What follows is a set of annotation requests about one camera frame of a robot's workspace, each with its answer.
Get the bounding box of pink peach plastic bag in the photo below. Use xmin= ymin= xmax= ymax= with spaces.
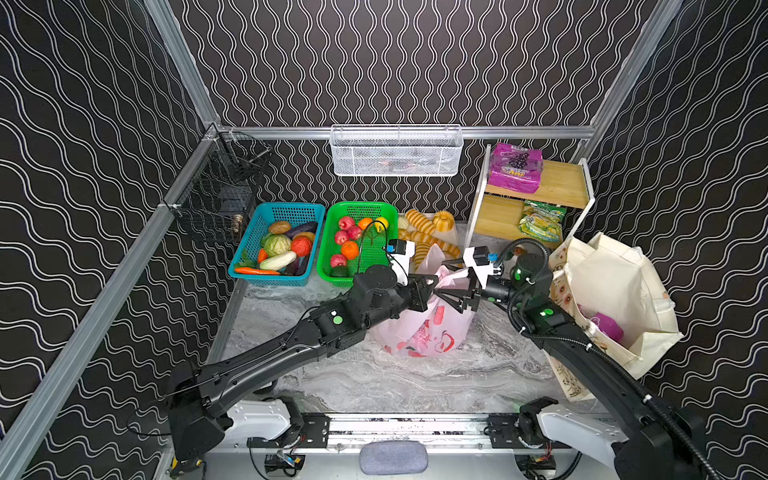
xmin=368 ymin=245 xmax=475 ymax=358

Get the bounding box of floral canvas tote bag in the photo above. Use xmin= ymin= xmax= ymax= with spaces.
xmin=549 ymin=233 xmax=683 ymax=379

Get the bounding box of purple snack bag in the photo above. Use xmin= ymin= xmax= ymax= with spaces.
xmin=488 ymin=143 xmax=543 ymax=194
xmin=578 ymin=305 xmax=624 ymax=343

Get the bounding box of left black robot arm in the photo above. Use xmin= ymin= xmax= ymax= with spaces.
xmin=163 ymin=265 xmax=438 ymax=478

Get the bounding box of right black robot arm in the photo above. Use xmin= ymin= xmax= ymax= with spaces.
xmin=435 ymin=239 xmax=720 ymax=479

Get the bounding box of white bread tray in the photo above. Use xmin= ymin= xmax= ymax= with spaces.
xmin=423 ymin=213 xmax=461 ymax=259

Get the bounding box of striped long bread front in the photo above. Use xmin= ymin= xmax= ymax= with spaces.
xmin=411 ymin=243 xmax=431 ymax=270

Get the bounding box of striped long bread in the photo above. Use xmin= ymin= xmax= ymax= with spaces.
xmin=411 ymin=243 xmax=431 ymax=270
xmin=405 ymin=209 xmax=435 ymax=235
xmin=410 ymin=231 xmax=461 ymax=258

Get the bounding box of yellow pumpkin shaped bread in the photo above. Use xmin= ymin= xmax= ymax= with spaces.
xmin=432 ymin=211 xmax=455 ymax=232

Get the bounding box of striped long bread back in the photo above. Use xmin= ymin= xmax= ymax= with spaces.
xmin=405 ymin=209 xmax=435 ymax=235

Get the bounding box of striped long bread middle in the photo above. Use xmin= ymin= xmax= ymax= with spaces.
xmin=410 ymin=231 xmax=461 ymax=258

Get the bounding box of green plastic basket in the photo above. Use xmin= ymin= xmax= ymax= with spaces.
xmin=317 ymin=201 xmax=398 ymax=288

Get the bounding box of white wooden shelf rack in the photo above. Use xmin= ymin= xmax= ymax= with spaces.
xmin=461 ymin=145 xmax=596 ymax=247

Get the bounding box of yellow lemon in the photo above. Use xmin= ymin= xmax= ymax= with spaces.
xmin=373 ymin=217 xmax=389 ymax=232

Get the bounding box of orange fruit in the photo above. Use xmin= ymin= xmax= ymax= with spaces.
xmin=341 ymin=240 xmax=360 ymax=260

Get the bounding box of green apple tea snack bag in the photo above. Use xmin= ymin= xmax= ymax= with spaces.
xmin=518 ymin=200 xmax=567 ymax=243

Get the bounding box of dark green avocado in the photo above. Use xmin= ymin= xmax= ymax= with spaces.
xmin=330 ymin=265 xmax=350 ymax=278

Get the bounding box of red apple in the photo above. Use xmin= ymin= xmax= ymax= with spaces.
xmin=338 ymin=216 xmax=356 ymax=231
xmin=346 ymin=225 xmax=363 ymax=241
xmin=334 ymin=230 xmax=349 ymax=245

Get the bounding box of purple eggplant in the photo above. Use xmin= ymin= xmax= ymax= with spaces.
xmin=286 ymin=221 xmax=318 ymax=239

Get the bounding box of red tomato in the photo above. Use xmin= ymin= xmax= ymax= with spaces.
xmin=291 ymin=236 xmax=314 ymax=258

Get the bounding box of teal plastic basket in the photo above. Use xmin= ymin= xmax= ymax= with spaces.
xmin=228 ymin=202 xmax=326 ymax=287

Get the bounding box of white radish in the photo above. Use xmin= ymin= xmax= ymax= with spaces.
xmin=259 ymin=250 xmax=297 ymax=271

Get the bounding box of green cabbage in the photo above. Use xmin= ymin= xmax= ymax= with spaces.
xmin=262 ymin=234 xmax=292 ymax=257

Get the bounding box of brown potato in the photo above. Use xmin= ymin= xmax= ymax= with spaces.
xmin=268 ymin=221 xmax=292 ymax=235

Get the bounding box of grey padded cushion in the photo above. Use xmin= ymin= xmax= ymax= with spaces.
xmin=359 ymin=440 xmax=429 ymax=476

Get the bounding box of orange carrot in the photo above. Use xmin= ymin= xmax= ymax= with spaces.
xmin=234 ymin=267 xmax=280 ymax=276

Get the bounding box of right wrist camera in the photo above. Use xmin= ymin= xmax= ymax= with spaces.
xmin=462 ymin=246 xmax=498 ymax=289

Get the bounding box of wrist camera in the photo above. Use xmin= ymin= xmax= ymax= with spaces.
xmin=462 ymin=246 xmax=498 ymax=289
xmin=386 ymin=239 xmax=416 ymax=285

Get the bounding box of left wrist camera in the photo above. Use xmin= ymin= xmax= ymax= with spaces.
xmin=386 ymin=239 xmax=416 ymax=285

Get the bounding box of white wire wall basket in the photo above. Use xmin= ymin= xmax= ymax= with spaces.
xmin=329 ymin=124 xmax=464 ymax=177

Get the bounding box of metal base rail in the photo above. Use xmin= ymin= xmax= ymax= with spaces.
xmin=177 ymin=402 xmax=567 ymax=458

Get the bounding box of black wire wall basket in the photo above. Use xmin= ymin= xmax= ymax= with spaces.
xmin=170 ymin=131 xmax=275 ymax=245

